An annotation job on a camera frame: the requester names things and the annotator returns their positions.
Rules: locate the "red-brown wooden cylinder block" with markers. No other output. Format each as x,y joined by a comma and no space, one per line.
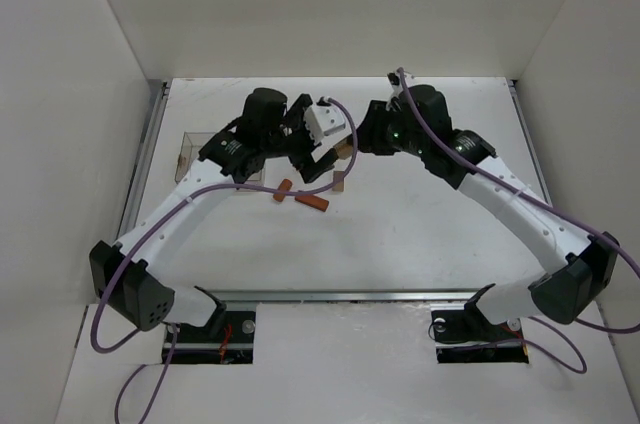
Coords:
282,190

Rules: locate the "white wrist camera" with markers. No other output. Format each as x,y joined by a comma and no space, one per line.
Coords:
323,121
400,81

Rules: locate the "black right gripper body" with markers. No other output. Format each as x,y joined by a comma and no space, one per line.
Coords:
370,129

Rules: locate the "red-brown long rectangular block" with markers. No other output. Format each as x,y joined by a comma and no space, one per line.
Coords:
313,201

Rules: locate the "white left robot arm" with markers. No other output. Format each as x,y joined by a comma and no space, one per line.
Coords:
129,275

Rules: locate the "light wood rectangular block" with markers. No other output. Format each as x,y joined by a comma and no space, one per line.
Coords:
338,181

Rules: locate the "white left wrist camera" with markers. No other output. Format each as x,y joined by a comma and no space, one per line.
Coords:
323,121

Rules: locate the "dark striped wood block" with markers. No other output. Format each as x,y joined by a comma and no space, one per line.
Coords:
343,150

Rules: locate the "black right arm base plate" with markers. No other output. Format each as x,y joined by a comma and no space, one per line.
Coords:
464,338

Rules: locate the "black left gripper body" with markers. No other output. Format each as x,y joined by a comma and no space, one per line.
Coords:
300,145

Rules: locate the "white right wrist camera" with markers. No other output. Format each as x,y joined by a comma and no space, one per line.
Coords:
400,81

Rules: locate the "clear plastic box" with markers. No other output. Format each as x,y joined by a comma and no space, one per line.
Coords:
223,159

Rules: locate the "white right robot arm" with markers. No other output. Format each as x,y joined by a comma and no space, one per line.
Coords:
576,264

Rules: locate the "aluminium table edge rail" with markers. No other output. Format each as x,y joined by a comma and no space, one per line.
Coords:
148,141

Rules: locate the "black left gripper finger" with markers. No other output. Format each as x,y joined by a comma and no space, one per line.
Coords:
310,173
328,159

